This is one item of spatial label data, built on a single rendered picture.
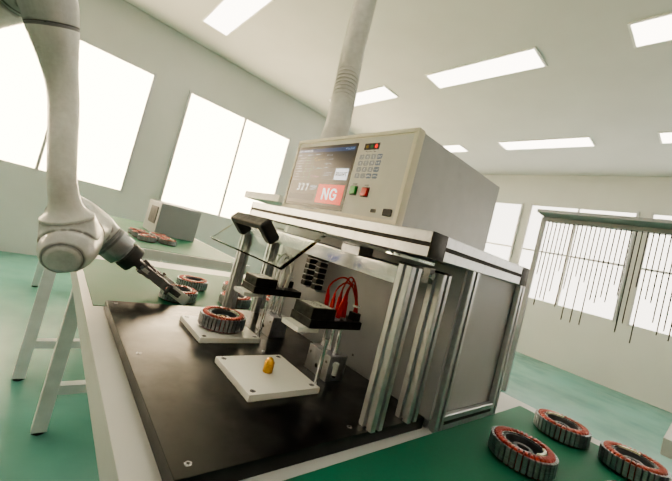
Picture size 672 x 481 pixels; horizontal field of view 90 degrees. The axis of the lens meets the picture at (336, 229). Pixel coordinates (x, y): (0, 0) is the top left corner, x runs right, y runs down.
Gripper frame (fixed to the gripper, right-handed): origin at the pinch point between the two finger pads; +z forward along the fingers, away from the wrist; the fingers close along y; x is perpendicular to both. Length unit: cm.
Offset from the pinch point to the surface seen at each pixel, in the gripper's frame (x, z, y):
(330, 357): -12, 11, -60
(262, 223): -19, -24, -70
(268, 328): -9.0, 11.5, -35.3
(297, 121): -310, 97, 426
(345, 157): -51, -11, -47
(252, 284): -14.6, -0.4, -34.7
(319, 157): -51, -11, -36
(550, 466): -21, 34, -95
